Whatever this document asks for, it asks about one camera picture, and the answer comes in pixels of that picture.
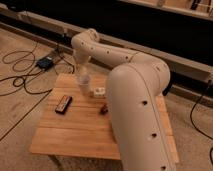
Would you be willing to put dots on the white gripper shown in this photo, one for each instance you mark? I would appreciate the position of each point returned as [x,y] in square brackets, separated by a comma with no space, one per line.
[81,69]

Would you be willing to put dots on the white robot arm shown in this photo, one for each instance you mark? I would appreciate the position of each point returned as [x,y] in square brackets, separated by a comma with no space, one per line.
[132,86]

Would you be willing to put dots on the white rectangular box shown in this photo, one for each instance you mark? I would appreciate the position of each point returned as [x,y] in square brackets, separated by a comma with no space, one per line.
[99,92]

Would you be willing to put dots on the blue power strip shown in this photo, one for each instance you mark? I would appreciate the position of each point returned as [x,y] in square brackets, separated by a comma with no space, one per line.
[45,63]

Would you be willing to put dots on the small brown wooden object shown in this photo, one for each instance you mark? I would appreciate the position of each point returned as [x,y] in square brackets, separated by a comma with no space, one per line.
[104,109]

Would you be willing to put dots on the wooden table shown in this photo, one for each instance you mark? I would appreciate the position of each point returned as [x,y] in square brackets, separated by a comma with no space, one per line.
[81,131]

